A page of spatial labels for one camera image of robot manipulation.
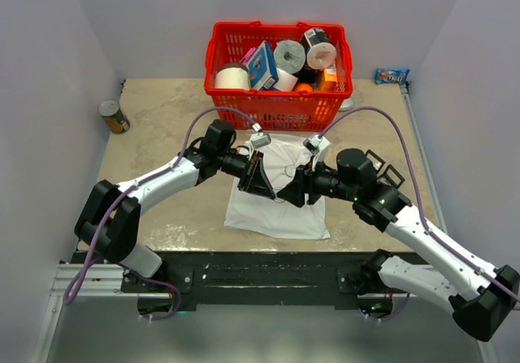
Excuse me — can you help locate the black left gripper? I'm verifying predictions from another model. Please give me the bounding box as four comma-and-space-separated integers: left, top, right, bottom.
217, 149, 275, 199

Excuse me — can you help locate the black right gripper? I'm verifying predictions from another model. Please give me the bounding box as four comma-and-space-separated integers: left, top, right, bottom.
277, 154, 358, 208

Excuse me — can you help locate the white shirt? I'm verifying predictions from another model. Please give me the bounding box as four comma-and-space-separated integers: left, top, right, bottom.
224, 134, 331, 240

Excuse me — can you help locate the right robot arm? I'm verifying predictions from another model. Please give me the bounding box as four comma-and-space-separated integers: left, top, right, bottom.
277, 149, 519, 342

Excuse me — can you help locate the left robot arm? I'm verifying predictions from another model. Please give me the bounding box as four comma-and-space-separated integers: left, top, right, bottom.
74, 119, 275, 292

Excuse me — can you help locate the black display case left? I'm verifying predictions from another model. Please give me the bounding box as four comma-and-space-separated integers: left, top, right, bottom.
366, 149, 386, 173

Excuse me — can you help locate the black display case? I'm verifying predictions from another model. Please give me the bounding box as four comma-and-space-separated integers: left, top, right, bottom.
381, 164, 405, 189
366, 149, 386, 173

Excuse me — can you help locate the black display case right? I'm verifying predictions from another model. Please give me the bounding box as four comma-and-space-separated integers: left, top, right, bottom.
381, 164, 405, 189

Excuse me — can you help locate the silver round object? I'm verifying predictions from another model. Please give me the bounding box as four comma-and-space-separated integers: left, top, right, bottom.
339, 97, 355, 112

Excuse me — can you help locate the orange fruit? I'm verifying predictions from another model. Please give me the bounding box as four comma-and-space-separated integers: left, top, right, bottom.
293, 82, 314, 93

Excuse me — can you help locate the red shopping basket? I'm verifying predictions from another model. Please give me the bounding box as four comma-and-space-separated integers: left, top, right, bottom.
204, 20, 353, 132

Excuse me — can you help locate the white paper roll left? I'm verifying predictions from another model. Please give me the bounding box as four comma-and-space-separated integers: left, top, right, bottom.
214, 63, 251, 90

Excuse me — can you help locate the blue box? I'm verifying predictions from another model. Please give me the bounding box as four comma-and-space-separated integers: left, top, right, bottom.
245, 41, 279, 91

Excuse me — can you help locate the orange box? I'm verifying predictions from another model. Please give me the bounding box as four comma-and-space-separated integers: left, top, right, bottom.
316, 63, 338, 91

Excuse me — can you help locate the grey toilet roll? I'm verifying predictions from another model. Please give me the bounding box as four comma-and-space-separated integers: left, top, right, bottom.
273, 40, 306, 75

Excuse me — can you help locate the pink packet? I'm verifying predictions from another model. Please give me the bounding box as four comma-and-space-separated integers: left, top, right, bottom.
240, 47, 257, 65

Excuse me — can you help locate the pink toilet roll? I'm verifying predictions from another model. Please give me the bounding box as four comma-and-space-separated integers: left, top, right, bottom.
306, 42, 337, 70

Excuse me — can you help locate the blue candy packet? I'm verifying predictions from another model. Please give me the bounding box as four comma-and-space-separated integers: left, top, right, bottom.
374, 68, 410, 85

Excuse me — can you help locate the black cylinder container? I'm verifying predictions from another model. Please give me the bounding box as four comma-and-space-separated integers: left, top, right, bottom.
300, 27, 332, 50

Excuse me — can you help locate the tin can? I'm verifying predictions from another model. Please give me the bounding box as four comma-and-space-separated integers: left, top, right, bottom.
97, 100, 130, 134

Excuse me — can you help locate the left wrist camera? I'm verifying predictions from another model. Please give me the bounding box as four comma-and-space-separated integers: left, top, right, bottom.
249, 132, 271, 149

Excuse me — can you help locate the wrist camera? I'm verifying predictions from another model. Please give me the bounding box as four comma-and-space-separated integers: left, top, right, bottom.
303, 133, 331, 166
249, 132, 271, 149

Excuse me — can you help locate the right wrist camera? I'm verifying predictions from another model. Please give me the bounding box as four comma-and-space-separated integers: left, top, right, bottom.
303, 133, 331, 166

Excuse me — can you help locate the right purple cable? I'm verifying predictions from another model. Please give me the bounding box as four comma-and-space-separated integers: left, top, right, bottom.
310, 106, 520, 311

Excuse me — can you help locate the purple cable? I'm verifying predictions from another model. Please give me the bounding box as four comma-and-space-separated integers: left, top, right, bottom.
63, 106, 263, 306
310, 106, 520, 311

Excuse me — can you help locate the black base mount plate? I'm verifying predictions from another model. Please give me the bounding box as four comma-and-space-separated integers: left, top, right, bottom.
68, 249, 411, 313

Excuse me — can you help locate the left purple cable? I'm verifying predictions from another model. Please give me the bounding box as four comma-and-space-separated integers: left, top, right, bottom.
63, 106, 263, 306

